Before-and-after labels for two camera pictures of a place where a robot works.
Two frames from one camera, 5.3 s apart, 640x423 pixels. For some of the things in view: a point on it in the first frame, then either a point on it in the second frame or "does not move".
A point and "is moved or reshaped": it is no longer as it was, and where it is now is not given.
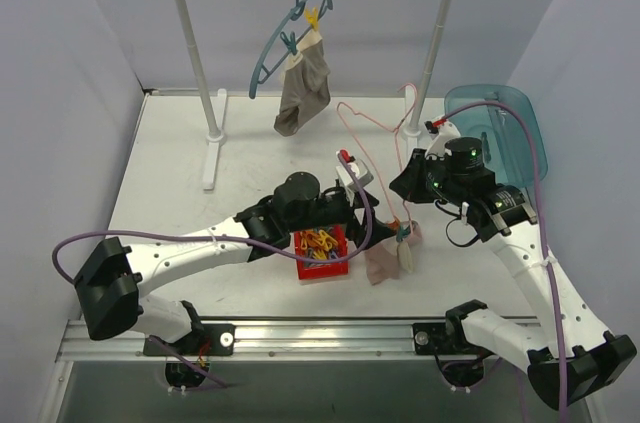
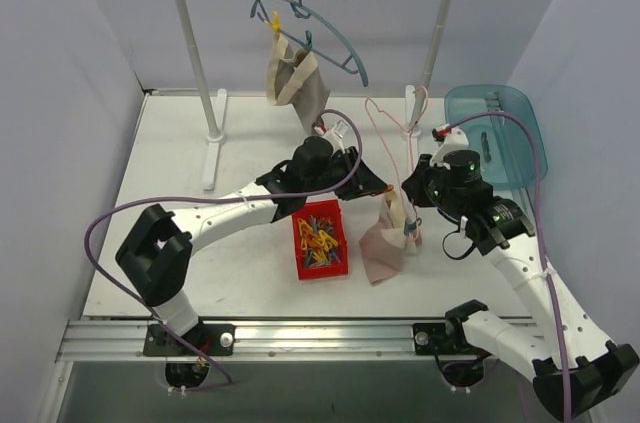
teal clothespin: x=403 y=233 to x=412 y=224
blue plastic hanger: x=293 y=14 to x=302 y=10
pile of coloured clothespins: x=318 y=244 does not move
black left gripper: x=357 y=216 to x=350 y=172
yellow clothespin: x=312 y=18 to x=276 y=23
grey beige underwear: x=305 y=87 is moved or reshaped
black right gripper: x=417 y=178 does not move
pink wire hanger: x=395 y=130 to x=410 y=135
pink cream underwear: x=385 y=260 is moved or reshaped
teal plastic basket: x=506 y=143 does not move
